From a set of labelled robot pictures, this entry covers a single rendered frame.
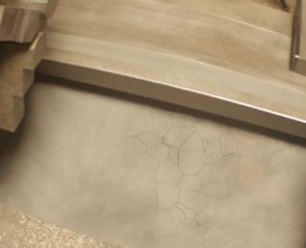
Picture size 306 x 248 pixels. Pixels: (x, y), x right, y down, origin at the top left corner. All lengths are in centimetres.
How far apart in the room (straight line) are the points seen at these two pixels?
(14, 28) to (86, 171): 39
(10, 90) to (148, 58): 27
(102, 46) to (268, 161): 27
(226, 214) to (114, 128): 19
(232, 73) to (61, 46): 22
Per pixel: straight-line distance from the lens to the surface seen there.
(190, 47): 72
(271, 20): 77
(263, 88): 69
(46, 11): 44
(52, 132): 80
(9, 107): 48
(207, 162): 77
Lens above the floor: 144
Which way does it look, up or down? 65 degrees down
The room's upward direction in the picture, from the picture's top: 2 degrees counter-clockwise
